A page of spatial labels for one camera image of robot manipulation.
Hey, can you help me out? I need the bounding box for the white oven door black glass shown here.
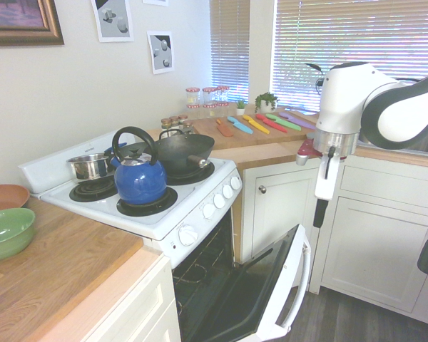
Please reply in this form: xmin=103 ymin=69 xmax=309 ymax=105
xmin=185 ymin=223 xmax=312 ymax=342

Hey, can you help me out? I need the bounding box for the red handled knife steel cap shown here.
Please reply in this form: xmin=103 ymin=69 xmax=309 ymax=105
xmin=295 ymin=138 xmax=324 ymax=167

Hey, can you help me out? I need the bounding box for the green knife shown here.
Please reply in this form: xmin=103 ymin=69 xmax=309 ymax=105
xmin=265 ymin=113 xmax=303 ymax=132

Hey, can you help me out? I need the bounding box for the large white oven dial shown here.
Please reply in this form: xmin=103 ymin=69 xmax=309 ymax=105
xmin=177 ymin=224 xmax=199 ymax=247

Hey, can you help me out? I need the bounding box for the small grey shapes print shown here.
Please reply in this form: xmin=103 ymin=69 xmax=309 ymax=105
xmin=146 ymin=30 xmax=176 ymax=76

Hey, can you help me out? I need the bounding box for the narrow white cabinet door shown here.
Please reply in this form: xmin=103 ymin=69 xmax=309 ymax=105
xmin=250 ymin=173 xmax=313 ymax=264

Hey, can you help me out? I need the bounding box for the framed painting wooden frame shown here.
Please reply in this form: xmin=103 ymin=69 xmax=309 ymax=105
xmin=0 ymin=0 xmax=66 ymax=48

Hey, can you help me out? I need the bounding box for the narrow window blind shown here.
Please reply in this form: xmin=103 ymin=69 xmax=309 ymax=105
xmin=209 ymin=0 xmax=252 ymax=106

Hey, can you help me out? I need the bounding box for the wide white cabinet door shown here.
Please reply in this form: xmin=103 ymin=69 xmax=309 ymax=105
xmin=320 ymin=195 xmax=428 ymax=315

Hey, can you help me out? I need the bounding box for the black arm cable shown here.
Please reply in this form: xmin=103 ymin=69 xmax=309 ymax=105
xmin=305 ymin=62 xmax=325 ymax=94

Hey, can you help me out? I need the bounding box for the trailing potted plant white pot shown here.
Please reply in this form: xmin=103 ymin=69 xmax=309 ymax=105
xmin=254 ymin=91 xmax=280 ymax=115

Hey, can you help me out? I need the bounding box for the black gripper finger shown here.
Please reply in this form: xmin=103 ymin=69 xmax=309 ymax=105
xmin=313 ymin=198 xmax=328 ymax=229

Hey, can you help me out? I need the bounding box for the green bowl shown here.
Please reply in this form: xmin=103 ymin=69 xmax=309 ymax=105
xmin=0 ymin=207 xmax=36 ymax=262

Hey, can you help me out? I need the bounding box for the blue knife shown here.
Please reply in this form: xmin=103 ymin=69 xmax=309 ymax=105
xmin=227 ymin=115 xmax=254 ymax=135

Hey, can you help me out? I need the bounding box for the stainless steel pot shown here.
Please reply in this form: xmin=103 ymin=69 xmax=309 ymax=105
xmin=66 ymin=146 xmax=118 ymax=181

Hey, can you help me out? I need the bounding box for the purple knife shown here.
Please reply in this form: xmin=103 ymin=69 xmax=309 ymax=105
xmin=278 ymin=111 xmax=317 ymax=131

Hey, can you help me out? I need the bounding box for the black wok wooden handle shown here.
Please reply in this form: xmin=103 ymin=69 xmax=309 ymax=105
xmin=123 ymin=128 xmax=216 ymax=177

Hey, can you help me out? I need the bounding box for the wooden cutting board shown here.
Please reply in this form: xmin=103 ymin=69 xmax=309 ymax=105
xmin=190 ymin=108 xmax=320 ymax=151

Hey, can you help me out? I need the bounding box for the metal oven rack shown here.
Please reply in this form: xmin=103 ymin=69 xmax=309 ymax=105
xmin=172 ymin=220 xmax=233 ymax=284

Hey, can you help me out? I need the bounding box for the steel kitchen sink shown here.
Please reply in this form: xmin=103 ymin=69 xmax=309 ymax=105
xmin=356 ymin=124 xmax=428 ymax=155

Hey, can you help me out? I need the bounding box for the wide window blind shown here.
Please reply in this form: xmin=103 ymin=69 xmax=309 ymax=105
xmin=272 ymin=0 xmax=428 ymax=112

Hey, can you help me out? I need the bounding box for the blue tea kettle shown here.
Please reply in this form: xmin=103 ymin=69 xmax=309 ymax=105
xmin=111 ymin=126 xmax=169 ymax=206

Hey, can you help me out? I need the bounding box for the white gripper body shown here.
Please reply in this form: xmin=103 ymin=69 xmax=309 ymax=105
xmin=314 ymin=156 xmax=340 ymax=202

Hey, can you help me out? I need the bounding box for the large grey shapes print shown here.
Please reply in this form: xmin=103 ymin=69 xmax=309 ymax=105
xmin=90 ymin=0 xmax=135 ymax=43

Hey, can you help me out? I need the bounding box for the yellow knife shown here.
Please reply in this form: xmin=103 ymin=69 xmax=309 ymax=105
xmin=242 ymin=114 xmax=271 ymax=135

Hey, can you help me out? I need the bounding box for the white electric stove oven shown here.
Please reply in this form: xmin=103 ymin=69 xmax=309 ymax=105
xmin=17 ymin=130 xmax=244 ymax=342

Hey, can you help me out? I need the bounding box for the orange knife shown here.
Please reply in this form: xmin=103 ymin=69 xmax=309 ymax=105
xmin=215 ymin=119 xmax=235 ymax=138

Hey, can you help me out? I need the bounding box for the brown bowl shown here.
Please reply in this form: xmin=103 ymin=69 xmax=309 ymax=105
xmin=0 ymin=183 xmax=31 ymax=216

